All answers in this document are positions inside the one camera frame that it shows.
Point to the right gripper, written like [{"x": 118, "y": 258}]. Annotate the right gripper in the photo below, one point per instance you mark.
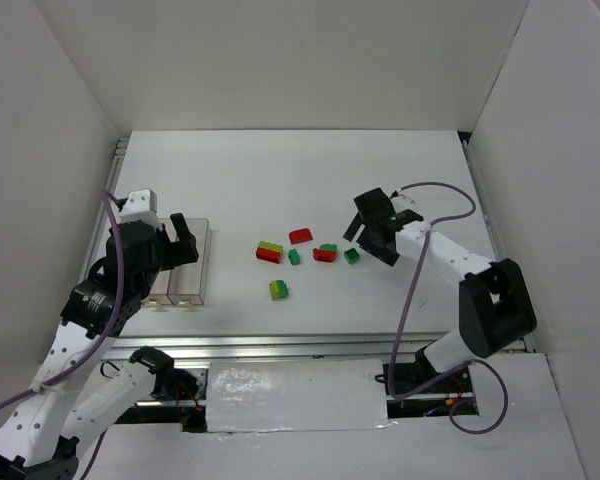
[{"x": 368, "y": 226}]

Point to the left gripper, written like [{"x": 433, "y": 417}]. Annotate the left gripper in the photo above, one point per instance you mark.
[{"x": 178, "y": 248}]

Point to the green square lego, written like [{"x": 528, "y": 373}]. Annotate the green square lego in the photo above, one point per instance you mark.
[{"x": 352, "y": 256}]

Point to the small green lego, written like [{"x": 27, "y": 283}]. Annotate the small green lego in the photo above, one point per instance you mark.
[{"x": 294, "y": 257}]

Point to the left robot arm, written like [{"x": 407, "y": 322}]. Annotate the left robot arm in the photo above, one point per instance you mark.
[{"x": 49, "y": 430}]

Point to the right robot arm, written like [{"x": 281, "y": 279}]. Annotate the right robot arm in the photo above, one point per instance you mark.
[{"x": 494, "y": 305}]

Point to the red and green round lego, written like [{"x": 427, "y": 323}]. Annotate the red and green round lego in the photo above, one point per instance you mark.
[{"x": 326, "y": 253}]

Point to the clear container right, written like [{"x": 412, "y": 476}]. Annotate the clear container right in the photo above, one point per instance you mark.
[{"x": 188, "y": 283}]

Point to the clear container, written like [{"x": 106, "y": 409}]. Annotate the clear container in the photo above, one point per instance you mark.
[
  {"x": 188, "y": 283},
  {"x": 158, "y": 295}
]

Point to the red curved lego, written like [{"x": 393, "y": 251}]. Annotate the red curved lego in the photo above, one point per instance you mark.
[{"x": 301, "y": 235}]

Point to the clear container middle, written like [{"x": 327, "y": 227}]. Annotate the clear container middle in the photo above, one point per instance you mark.
[{"x": 158, "y": 295}]

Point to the red and lime lego stack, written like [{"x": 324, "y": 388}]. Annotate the red and lime lego stack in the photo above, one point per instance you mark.
[{"x": 269, "y": 252}]

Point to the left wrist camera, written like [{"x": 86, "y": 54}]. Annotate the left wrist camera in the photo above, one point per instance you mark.
[{"x": 140, "y": 205}]

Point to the aluminium rail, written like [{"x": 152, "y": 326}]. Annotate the aluminium rail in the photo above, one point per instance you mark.
[{"x": 202, "y": 349}]

